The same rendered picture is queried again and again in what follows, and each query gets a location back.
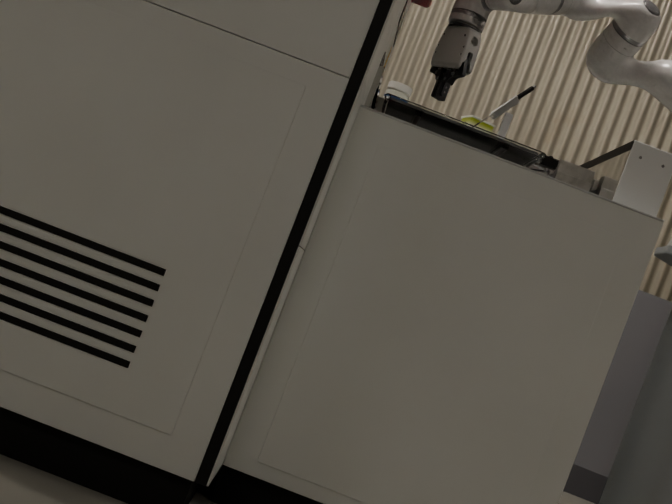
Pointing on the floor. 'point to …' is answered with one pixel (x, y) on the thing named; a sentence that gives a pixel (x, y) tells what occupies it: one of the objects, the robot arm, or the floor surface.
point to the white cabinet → (437, 332)
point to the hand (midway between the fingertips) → (440, 90)
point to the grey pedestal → (648, 432)
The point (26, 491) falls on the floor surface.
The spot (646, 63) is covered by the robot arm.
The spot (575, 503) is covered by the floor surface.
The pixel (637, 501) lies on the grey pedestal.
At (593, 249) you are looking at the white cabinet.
